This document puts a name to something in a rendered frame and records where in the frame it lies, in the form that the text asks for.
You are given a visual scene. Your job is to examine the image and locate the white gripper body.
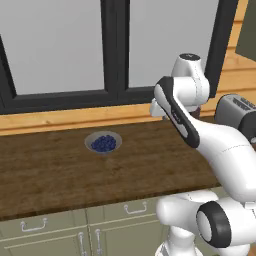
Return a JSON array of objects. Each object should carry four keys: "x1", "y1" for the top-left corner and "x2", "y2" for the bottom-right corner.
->
[{"x1": 149, "y1": 98, "x2": 168, "y2": 119}]

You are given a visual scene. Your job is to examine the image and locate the olive green drawer front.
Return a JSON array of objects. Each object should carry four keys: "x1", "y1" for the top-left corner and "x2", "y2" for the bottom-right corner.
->
[
  {"x1": 0, "y1": 208, "x2": 89, "y2": 242},
  {"x1": 85, "y1": 196, "x2": 162, "y2": 229}
]

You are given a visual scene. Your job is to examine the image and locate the grey bowl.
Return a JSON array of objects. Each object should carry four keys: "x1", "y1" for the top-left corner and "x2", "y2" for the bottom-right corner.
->
[{"x1": 84, "y1": 130, "x2": 123, "y2": 155}]

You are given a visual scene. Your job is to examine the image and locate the blueberries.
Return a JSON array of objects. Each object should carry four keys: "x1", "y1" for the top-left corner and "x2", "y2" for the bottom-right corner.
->
[{"x1": 90, "y1": 134, "x2": 118, "y2": 153}]

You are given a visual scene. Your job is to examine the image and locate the black framed window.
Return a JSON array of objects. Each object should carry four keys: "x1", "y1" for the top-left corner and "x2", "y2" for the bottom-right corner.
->
[{"x1": 0, "y1": 0, "x2": 240, "y2": 116}]

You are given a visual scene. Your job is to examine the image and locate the silver toaster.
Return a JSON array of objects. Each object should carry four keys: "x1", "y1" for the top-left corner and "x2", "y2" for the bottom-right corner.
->
[{"x1": 213, "y1": 93, "x2": 256, "y2": 145}]

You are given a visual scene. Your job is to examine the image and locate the olive green cupboard door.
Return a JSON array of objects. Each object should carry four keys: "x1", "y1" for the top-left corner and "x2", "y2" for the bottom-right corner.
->
[
  {"x1": 87, "y1": 219, "x2": 172, "y2": 256},
  {"x1": 0, "y1": 226, "x2": 91, "y2": 256}
]

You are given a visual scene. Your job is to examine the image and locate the silver drawer handle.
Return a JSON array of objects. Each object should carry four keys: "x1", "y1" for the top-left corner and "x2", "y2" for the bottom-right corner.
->
[
  {"x1": 123, "y1": 201, "x2": 149, "y2": 215},
  {"x1": 20, "y1": 217, "x2": 49, "y2": 233}
]

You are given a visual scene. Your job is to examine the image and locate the dark green wall cupboard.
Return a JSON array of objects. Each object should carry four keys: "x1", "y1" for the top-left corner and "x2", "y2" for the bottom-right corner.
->
[{"x1": 235, "y1": 0, "x2": 256, "y2": 63}]

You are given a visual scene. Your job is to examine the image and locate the silver cupboard door handle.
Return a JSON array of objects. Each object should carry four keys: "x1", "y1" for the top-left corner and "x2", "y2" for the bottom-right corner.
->
[
  {"x1": 77, "y1": 231, "x2": 85, "y2": 256},
  {"x1": 94, "y1": 228, "x2": 103, "y2": 256}
]

